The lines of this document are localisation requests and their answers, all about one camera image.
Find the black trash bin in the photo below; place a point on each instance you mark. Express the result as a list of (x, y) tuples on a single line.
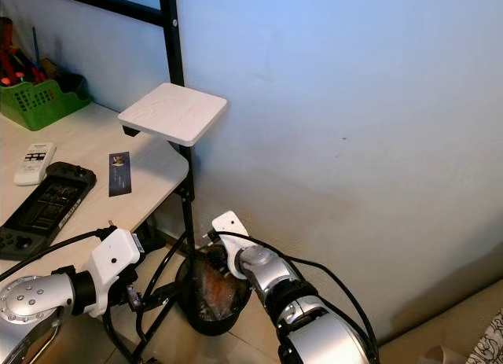
[(208, 322)]

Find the orange crumpled wrapper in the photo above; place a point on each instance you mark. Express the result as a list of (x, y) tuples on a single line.
[(216, 289)]

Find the black handheld game console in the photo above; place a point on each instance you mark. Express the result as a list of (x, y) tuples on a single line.
[(47, 211)]

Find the dark blue card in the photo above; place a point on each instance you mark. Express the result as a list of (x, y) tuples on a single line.
[(119, 174)]

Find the white remote control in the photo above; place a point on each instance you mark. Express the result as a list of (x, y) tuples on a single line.
[(35, 163)]

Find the white square shelf board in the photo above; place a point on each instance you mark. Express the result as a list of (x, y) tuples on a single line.
[(173, 112)]

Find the green plastic basket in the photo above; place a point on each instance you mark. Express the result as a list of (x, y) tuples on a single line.
[(39, 108)]

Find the black white patterned fabric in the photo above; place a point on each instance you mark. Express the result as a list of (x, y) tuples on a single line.
[(491, 336)]

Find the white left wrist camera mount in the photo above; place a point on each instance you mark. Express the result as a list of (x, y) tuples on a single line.
[(114, 262)]

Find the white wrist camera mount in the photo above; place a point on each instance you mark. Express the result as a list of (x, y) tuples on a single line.
[(114, 262), (229, 226)]

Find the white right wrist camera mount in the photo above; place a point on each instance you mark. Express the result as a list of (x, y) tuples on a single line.
[(229, 226)]

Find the black metal desk frame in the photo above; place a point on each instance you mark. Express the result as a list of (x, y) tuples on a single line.
[(167, 42)]

